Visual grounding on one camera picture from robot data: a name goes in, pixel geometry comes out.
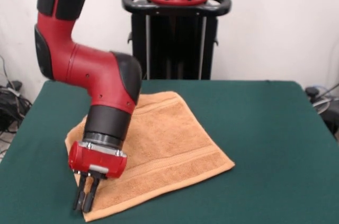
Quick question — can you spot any black floor equipment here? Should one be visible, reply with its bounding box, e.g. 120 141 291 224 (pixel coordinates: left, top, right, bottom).
322 102 339 140

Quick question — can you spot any dark green table cloth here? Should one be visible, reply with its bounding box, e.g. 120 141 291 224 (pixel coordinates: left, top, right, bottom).
0 78 339 224

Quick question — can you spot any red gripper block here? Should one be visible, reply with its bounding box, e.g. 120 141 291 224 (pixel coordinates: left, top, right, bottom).
68 140 128 213

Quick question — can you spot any tan terry towel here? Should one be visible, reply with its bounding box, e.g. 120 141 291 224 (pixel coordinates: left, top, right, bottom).
65 91 236 222

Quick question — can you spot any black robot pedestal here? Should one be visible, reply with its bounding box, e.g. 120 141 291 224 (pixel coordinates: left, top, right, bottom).
121 0 233 80

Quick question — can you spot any black floor cable tangle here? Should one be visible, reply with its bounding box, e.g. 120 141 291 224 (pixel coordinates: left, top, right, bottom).
0 54 34 135

